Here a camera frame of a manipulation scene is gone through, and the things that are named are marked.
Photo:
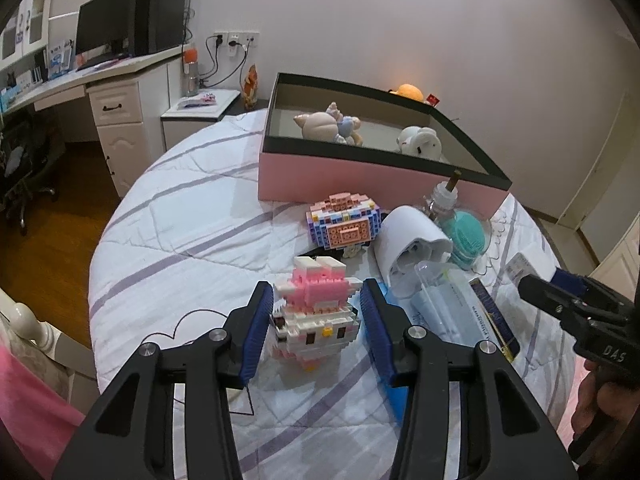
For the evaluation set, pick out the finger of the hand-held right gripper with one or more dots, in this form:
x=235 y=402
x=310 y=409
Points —
x=542 y=295
x=570 y=282

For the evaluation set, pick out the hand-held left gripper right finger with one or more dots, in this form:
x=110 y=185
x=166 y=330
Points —
x=377 y=330

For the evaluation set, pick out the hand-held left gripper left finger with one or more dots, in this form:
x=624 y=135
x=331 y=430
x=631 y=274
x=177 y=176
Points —
x=255 y=330

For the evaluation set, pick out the black remote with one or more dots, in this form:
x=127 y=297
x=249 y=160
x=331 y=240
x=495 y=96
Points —
x=492 y=317

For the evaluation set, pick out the pink and white block figure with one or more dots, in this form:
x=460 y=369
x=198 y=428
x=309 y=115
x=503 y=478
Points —
x=315 y=320

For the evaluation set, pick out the clear plastic packet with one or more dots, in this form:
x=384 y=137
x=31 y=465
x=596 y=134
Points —
x=445 y=305

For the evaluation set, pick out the blue plastic case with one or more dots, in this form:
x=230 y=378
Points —
x=400 y=405

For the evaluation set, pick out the teal facial brush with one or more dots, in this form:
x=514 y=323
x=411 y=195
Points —
x=467 y=237

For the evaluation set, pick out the white plug-in device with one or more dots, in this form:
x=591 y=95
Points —
x=405 y=232

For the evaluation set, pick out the purple and pink block car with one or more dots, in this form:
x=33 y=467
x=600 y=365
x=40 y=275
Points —
x=345 y=225

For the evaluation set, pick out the glass bottle with wick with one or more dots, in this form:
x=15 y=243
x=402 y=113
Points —
x=440 y=200

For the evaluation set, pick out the pink box with dark rim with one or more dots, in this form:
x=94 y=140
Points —
x=350 y=175

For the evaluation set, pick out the person's right hand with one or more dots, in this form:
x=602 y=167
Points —
x=587 y=400

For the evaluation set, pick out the small white packet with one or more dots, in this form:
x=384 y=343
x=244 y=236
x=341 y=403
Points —
x=521 y=266

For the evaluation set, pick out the white door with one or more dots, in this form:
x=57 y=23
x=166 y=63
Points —
x=610 y=185

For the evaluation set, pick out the white plush toy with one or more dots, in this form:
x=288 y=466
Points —
x=417 y=141

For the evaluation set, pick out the cream pig doll figurine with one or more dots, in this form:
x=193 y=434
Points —
x=320 y=127

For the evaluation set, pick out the white nightstand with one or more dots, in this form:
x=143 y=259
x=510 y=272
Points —
x=185 y=130

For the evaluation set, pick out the small red ornament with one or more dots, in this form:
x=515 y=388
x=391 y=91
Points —
x=433 y=100

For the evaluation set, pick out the papers on nightstand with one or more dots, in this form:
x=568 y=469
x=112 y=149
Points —
x=197 y=100

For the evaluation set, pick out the pink blanket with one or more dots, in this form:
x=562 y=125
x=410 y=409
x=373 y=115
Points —
x=30 y=410

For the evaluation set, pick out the orange octopus plush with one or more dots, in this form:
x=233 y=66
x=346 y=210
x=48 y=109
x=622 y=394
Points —
x=407 y=91

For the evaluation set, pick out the orange snack bag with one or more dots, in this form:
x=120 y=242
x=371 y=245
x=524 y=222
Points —
x=250 y=87

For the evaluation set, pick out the white desk with drawers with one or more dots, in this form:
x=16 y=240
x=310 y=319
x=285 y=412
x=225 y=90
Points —
x=120 y=125

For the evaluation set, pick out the bottle with orange cap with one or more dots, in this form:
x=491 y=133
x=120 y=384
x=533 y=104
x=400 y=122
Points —
x=190 y=77

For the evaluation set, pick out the black office chair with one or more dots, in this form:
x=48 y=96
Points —
x=25 y=160

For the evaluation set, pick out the black computer tower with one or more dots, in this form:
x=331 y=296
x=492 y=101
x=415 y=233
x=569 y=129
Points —
x=160 y=17

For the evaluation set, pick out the blue boxes on desk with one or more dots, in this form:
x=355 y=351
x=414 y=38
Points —
x=60 y=60

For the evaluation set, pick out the black computer monitor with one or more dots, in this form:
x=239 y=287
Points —
x=105 y=25

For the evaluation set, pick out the white glass-door cabinet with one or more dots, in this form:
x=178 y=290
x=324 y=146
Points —
x=30 y=15

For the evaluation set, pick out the white bed post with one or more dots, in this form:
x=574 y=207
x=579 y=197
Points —
x=25 y=325

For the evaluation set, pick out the white wall sockets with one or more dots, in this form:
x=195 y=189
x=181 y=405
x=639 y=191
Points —
x=235 y=38

